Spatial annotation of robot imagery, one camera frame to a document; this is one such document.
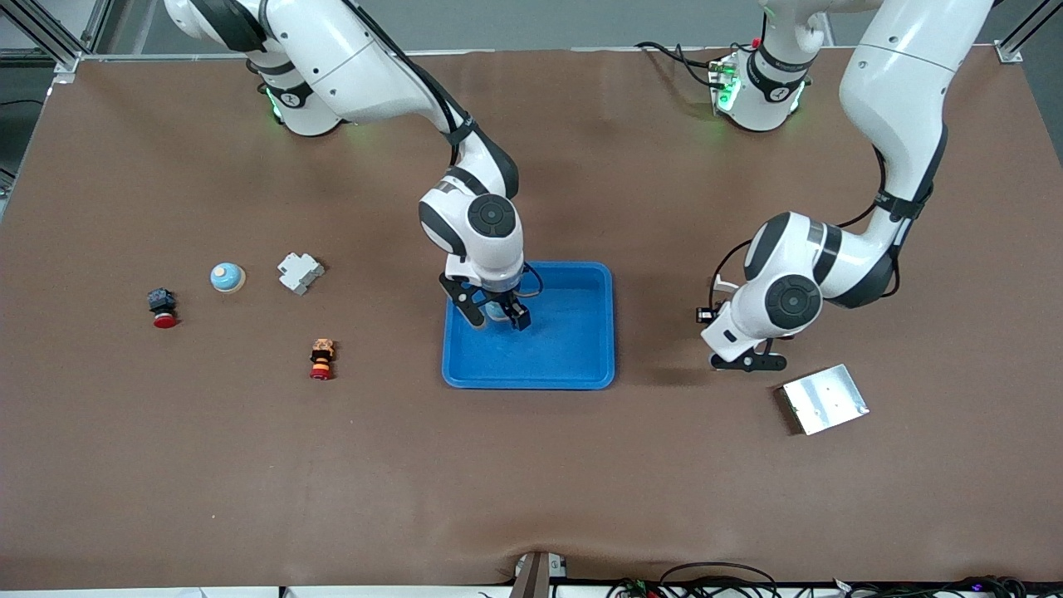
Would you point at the grey table edge clamp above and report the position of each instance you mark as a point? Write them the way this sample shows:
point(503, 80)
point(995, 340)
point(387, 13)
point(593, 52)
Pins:
point(538, 577)

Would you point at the silver metal plate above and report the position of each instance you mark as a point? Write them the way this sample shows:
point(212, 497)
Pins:
point(826, 400)

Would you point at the red mushroom button blue base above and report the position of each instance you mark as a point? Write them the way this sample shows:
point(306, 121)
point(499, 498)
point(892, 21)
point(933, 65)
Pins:
point(162, 301)

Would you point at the red emergency stop orange base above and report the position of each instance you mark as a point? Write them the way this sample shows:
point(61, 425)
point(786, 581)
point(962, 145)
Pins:
point(322, 359)

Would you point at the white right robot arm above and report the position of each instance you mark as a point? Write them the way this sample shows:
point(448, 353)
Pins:
point(349, 58)

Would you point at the brown table mat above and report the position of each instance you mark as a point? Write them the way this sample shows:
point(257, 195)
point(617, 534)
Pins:
point(531, 482)

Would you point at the blue plastic tray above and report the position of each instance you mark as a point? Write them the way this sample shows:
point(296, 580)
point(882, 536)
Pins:
point(565, 357)

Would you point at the white circuit breaker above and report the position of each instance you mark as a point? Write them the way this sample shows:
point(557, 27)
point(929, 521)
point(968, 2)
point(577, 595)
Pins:
point(297, 272)

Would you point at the aluminium frame profile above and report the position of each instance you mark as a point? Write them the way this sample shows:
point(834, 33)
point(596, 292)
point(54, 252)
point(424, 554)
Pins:
point(1009, 52)
point(65, 56)

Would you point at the light blue desk bell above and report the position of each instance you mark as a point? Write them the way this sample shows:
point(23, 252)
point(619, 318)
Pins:
point(226, 276)
point(497, 312)

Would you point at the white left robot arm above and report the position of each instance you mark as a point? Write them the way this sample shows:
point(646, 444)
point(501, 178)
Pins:
point(897, 91)

